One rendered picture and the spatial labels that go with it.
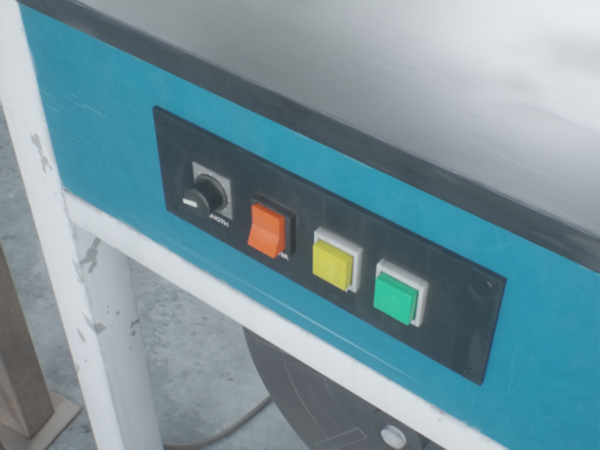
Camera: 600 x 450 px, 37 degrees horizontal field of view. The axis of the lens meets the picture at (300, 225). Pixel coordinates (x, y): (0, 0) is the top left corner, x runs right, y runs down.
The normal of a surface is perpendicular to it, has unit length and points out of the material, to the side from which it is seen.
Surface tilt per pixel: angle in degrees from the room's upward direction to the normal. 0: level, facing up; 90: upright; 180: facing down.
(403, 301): 90
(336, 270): 90
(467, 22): 0
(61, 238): 90
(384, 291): 90
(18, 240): 0
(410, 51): 0
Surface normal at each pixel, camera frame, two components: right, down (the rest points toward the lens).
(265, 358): -0.61, 0.55
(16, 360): 0.87, 0.34
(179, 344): 0.00, -0.73
